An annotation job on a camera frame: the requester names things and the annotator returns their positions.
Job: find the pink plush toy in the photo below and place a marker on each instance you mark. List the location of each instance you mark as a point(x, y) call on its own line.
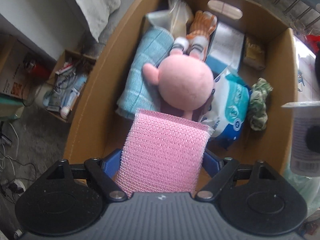
point(185, 80)

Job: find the brown cardboard box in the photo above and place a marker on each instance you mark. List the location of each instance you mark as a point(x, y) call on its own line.
point(97, 130)

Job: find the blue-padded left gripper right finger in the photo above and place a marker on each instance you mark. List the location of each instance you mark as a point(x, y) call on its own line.
point(212, 164)

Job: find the light blue towel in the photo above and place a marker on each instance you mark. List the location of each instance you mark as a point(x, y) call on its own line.
point(141, 90)

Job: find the pink scrubbing sponge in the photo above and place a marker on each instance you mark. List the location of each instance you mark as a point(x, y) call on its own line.
point(162, 153)

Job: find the white plastic bag blue print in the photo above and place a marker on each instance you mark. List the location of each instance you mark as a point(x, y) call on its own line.
point(308, 188)

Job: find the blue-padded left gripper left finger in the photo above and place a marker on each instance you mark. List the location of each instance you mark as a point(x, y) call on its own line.
point(111, 164)

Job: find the white round-cornered lidded cup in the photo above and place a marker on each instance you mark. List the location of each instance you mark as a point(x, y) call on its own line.
point(305, 138)

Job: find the blue white tissue pack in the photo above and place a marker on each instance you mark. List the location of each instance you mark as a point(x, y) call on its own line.
point(227, 111)

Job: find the clear bag of yellow contents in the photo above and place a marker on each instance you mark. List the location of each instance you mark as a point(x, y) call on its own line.
point(176, 19)

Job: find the red canister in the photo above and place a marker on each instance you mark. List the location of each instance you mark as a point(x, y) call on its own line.
point(36, 69)

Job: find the light blue box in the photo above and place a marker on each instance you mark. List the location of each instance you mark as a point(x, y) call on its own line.
point(225, 49)

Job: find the plaid floral tablecloth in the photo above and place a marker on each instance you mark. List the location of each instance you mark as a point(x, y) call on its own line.
point(308, 89)

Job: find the small cardboard box of items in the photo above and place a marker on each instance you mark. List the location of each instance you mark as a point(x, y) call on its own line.
point(66, 83)

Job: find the green white scrunchie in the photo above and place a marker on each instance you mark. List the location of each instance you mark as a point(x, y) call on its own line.
point(256, 114)

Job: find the large printed cardboard box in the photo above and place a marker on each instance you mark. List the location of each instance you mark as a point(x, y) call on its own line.
point(15, 80)

